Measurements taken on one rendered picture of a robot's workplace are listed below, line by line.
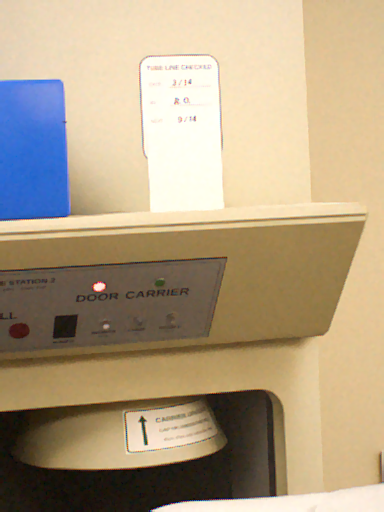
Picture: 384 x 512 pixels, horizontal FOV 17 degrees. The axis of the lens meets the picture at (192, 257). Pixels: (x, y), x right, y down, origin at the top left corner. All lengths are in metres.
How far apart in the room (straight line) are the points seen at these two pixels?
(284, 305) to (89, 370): 0.15
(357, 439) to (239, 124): 0.61
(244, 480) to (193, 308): 0.24
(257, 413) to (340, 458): 0.46
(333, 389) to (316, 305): 0.54
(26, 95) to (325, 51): 0.68
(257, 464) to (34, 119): 0.37
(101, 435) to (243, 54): 0.31
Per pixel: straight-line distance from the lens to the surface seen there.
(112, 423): 1.00
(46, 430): 1.03
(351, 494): 0.56
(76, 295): 0.88
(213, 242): 0.87
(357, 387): 1.50
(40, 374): 0.96
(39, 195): 0.84
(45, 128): 0.85
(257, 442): 1.06
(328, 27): 1.48
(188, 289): 0.90
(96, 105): 0.96
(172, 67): 0.98
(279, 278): 0.92
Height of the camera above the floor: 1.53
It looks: 3 degrees down
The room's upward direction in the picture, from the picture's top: 3 degrees counter-clockwise
